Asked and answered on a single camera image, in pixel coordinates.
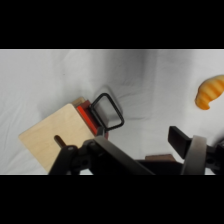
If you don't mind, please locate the orange toy croissant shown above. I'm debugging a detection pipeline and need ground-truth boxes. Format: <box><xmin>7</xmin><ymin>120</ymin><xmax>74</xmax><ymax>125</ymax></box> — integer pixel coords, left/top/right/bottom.
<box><xmin>194</xmin><ymin>74</ymin><xmax>224</xmax><ymax>111</ymax></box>

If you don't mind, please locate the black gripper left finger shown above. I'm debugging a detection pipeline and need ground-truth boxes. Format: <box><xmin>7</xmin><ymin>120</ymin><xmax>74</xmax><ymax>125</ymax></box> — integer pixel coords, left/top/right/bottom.
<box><xmin>49</xmin><ymin>134</ymin><xmax>155</xmax><ymax>176</ymax></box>

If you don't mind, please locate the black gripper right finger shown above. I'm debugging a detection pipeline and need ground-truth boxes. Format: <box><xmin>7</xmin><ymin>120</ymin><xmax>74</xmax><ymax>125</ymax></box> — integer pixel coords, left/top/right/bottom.
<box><xmin>167</xmin><ymin>125</ymin><xmax>224</xmax><ymax>176</ymax></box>

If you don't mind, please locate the light wooden drawer cabinet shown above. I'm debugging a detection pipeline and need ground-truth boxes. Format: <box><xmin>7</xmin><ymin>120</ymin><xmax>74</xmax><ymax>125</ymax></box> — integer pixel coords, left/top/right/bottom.
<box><xmin>18</xmin><ymin>96</ymin><xmax>101</xmax><ymax>174</ymax></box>

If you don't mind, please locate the wooden drawer red front black handle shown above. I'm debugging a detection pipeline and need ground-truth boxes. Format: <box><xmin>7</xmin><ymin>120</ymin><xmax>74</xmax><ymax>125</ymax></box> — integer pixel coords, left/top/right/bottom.
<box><xmin>75</xmin><ymin>92</ymin><xmax>126</xmax><ymax>140</ymax></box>

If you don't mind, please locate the small brown block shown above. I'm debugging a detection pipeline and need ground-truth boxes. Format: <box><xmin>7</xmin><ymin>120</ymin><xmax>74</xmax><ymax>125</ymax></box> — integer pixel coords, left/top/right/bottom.
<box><xmin>144</xmin><ymin>153</ymin><xmax>175</xmax><ymax>163</ymax></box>

